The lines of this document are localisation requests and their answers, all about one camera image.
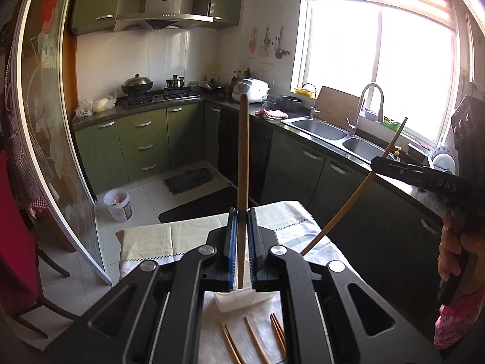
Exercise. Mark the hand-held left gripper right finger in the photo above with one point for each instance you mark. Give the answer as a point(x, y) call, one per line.
point(253, 250)

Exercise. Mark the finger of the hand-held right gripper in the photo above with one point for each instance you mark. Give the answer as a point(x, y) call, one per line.
point(398, 176)
point(401, 165)

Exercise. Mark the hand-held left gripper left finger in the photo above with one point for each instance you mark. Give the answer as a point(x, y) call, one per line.
point(232, 250)

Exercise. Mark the white plastic utensil holder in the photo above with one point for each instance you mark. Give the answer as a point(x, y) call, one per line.
point(235, 301)

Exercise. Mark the thin wooden chopstick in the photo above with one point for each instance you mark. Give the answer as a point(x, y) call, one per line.
point(232, 343)
point(352, 201)
point(279, 324)
point(257, 339)
point(278, 339)

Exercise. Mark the thick wooden utensil stick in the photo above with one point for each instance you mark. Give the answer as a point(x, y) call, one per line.
point(243, 159)

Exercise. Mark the person's right forearm pink sleeve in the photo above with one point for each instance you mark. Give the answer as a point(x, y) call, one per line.
point(452, 328)

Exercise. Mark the person's right hand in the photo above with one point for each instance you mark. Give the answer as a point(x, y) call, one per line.
point(445, 250)

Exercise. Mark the brass pump dispenser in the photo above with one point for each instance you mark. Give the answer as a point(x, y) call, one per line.
point(396, 154)

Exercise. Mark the white plate in rack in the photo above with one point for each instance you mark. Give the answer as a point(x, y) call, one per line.
point(443, 161)

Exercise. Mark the green plastic container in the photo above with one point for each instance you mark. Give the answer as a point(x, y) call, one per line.
point(390, 122)

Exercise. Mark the patterned tablecloth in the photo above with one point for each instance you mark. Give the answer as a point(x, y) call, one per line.
point(159, 242)

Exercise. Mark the steel kitchen faucet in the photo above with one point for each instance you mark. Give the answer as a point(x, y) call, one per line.
point(369, 91)

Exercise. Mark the dark floor cloth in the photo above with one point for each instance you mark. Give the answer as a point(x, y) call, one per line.
point(187, 181)

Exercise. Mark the steel double sink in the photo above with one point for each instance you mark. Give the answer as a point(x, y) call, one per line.
point(322, 129)

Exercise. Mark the wooden cutting board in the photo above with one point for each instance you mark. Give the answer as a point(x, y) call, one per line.
point(337, 102)

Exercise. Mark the kitchen window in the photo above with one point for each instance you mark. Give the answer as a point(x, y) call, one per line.
point(379, 68)

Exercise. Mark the small steel tap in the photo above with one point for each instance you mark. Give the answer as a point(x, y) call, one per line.
point(313, 112)

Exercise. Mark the yellow basket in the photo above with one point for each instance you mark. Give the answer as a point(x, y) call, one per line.
point(305, 91)

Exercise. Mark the white plastic bucket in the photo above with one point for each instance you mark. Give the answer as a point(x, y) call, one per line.
point(118, 204)

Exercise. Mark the black cooking pot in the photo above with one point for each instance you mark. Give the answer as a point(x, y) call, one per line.
point(290, 103)

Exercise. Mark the pink cloth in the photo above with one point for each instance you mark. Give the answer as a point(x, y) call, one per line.
point(272, 113)

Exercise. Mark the green lower cabinets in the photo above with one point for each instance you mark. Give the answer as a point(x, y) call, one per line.
point(147, 140)

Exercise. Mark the green cabinets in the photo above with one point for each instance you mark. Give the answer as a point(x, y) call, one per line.
point(94, 3)
point(147, 140)

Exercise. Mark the white rice cooker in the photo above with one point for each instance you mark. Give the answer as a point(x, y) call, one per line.
point(250, 90)

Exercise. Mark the black frying pan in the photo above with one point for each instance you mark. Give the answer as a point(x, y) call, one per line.
point(213, 87)

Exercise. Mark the black gas stove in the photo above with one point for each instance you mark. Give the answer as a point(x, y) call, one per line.
point(163, 95)

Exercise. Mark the hanging kitchen tools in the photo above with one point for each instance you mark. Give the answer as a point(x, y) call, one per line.
point(278, 45)

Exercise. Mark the dark sauce bottles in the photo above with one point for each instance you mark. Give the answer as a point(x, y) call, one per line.
point(240, 76)

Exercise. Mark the steel pot with lid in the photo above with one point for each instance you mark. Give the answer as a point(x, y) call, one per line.
point(175, 82)

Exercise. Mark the black wok with lid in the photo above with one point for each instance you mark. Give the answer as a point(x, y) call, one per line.
point(137, 82)

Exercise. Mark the white bag of food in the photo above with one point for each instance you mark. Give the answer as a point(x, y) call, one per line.
point(103, 103)

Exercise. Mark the red covered chair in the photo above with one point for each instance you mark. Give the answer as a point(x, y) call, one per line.
point(19, 254)

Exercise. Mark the sliding glass door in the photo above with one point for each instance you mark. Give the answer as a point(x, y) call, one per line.
point(49, 121)

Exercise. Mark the steel range hood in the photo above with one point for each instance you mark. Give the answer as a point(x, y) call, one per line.
point(163, 3)

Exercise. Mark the green upper cabinets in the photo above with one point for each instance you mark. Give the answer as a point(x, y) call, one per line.
point(94, 3)

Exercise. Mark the white wall socket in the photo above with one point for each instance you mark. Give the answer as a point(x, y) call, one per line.
point(267, 67)

